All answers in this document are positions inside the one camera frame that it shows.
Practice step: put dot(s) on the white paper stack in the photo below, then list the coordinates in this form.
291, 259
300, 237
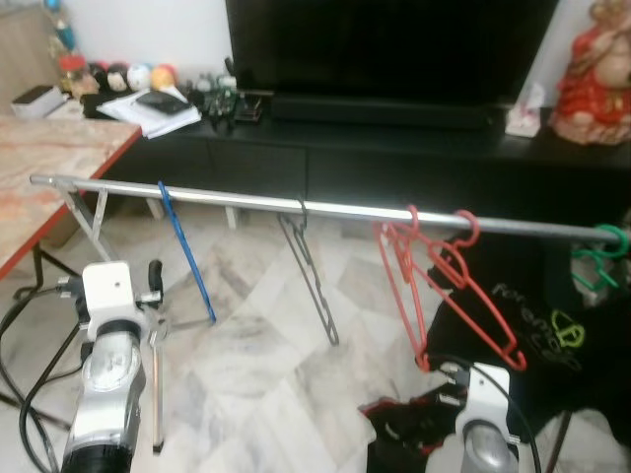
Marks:
158, 123

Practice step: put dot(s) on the black wallet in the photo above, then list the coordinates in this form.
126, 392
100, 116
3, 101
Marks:
163, 101

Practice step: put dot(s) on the red gold deity statue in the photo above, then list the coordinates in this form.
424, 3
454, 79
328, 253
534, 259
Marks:
592, 89

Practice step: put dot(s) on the black shirt with red trim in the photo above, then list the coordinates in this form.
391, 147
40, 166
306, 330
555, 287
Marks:
404, 443

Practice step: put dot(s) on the black soundbar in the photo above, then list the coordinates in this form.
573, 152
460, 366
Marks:
394, 111

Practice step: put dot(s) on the orange round figurine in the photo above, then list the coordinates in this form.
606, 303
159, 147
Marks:
164, 78

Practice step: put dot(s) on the silver left arm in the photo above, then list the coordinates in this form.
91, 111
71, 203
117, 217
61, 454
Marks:
104, 394

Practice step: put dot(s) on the black desk gadget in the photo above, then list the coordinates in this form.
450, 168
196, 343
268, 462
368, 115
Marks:
232, 99

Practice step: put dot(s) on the green plastic hanger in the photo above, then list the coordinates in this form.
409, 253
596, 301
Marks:
611, 229

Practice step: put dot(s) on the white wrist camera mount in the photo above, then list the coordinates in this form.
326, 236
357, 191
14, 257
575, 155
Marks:
490, 394
108, 291

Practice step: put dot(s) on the light wooden cabinet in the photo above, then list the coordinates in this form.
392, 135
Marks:
25, 49

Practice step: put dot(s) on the blue plastic hanger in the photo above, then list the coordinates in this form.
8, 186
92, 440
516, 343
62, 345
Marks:
189, 258

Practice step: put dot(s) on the white tissue pack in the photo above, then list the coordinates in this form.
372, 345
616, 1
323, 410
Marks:
525, 118

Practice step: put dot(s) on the black shirt with green logo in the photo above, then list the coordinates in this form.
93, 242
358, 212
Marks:
552, 384

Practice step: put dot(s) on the tall glass bottle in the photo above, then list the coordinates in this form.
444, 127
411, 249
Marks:
59, 30

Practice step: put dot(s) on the red-lidded jar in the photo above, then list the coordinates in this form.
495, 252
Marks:
71, 79

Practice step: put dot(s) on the white round figurine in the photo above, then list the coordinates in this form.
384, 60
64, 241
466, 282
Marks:
140, 77

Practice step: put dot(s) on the white flat box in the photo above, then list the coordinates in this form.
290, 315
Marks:
39, 103

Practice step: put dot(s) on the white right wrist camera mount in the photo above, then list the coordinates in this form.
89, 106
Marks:
490, 394

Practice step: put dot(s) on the marble folding table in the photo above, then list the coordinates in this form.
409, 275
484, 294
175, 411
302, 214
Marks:
49, 168

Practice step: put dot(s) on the black television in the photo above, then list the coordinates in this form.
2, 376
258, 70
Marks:
394, 49

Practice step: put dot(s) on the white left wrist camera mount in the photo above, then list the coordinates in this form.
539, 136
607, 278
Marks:
108, 291

